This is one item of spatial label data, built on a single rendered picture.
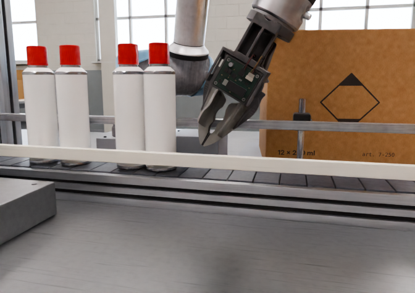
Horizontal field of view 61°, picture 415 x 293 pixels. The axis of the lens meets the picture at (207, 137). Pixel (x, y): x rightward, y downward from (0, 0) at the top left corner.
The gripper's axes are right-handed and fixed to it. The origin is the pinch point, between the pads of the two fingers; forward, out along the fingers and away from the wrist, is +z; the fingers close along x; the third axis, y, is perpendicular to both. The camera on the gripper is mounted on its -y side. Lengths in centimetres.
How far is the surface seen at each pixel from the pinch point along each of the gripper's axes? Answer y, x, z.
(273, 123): -2.5, 7.8, -7.2
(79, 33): -536, -365, 103
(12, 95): -15, -46, 20
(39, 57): 1.3, -31.9, 3.3
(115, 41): -526, -292, 81
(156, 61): 2.1, -12.6, -6.6
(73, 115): 2.6, -21.3, 8.5
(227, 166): 4.5, 5.4, 1.0
